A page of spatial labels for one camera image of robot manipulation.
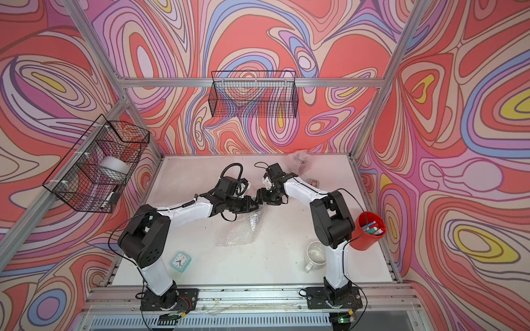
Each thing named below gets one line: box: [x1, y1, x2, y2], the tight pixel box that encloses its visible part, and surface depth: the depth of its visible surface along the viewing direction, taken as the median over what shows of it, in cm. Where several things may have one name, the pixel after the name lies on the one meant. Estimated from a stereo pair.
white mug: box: [305, 240, 328, 273], surface depth 80 cm
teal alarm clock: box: [169, 251, 192, 273], surface depth 82 cm
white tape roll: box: [97, 155, 131, 181], surface depth 73 cm
